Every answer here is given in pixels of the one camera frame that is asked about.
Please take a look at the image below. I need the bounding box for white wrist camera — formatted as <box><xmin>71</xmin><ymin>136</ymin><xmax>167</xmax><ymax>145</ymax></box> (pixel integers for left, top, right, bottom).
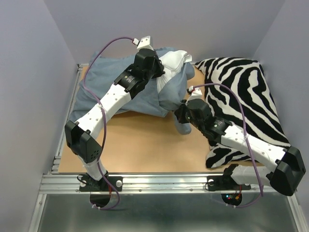
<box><xmin>187</xmin><ymin>86</ymin><xmax>203</xmax><ymax>101</ymax></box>
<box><xmin>132</xmin><ymin>36</ymin><xmax>154</xmax><ymax>51</ymax></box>

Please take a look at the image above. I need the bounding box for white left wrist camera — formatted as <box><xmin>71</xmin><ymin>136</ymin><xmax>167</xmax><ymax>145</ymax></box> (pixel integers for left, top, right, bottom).
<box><xmin>132</xmin><ymin>36</ymin><xmax>154</xmax><ymax>51</ymax></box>

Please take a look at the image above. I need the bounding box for aluminium front rail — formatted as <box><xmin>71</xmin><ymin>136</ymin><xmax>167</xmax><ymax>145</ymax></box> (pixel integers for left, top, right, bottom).
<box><xmin>38</xmin><ymin>172</ymin><xmax>297</xmax><ymax>194</ymax></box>

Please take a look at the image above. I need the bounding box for zebra striped pillow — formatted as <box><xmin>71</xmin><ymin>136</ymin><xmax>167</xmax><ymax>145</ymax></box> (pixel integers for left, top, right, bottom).
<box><xmin>194</xmin><ymin>57</ymin><xmax>297</xmax><ymax>169</ymax></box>

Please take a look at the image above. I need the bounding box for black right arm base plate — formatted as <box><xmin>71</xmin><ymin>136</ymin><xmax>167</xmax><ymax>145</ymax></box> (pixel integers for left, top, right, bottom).
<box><xmin>204</xmin><ymin>175</ymin><xmax>251</xmax><ymax>191</ymax></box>

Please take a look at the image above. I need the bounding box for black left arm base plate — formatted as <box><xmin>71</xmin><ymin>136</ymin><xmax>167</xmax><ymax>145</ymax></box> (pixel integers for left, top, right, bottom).
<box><xmin>77</xmin><ymin>174</ymin><xmax>123</xmax><ymax>192</ymax></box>

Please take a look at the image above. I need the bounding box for aluminium left side rail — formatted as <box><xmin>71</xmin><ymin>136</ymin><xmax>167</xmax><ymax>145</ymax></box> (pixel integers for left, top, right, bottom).
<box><xmin>48</xmin><ymin>64</ymin><xmax>88</xmax><ymax>174</ymax></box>

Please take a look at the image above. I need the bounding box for aluminium rail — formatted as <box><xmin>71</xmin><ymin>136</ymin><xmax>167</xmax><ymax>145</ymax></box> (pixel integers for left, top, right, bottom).
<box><xmin>48</xmin><ymin>64</ymin><xmax>88</xmax><ymax>174</ymax></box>
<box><xmin>38</xmin><ymin>172</ymin><xmax>297</xmax><ymax>194</ymax></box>

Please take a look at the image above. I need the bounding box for blue-grey pillowcase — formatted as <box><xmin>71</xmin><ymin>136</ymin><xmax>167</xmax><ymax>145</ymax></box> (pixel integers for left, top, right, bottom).
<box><xmin>69</xmin><ymin>47</ymin><xmax>195</xmax><ymax>122</ymax></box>

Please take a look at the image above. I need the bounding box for white pillow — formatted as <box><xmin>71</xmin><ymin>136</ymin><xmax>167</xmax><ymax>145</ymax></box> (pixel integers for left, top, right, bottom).
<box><xmin>156</xmin><ymin>50</ymin><xmax>192</xmax><ymax>93</ymax></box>

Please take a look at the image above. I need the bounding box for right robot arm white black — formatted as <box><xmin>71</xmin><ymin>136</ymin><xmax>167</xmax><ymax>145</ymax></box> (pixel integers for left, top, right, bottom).
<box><xmin>175</xmin><ymin>99</ymin><xmax>306</xmax><ymax>196</ymax></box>

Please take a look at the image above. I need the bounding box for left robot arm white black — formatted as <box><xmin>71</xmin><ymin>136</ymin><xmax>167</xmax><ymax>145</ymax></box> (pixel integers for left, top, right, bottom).
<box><xmin>65</xmin><ymin>48</ymin><xmax>164</xmax><ymax>190</ymax></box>

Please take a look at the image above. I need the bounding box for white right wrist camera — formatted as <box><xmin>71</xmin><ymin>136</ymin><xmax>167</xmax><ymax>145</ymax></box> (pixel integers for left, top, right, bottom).
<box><xmin>187</xmin><ymin>86</ymin><xmax>203</xmax><ymax>101</ymax></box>

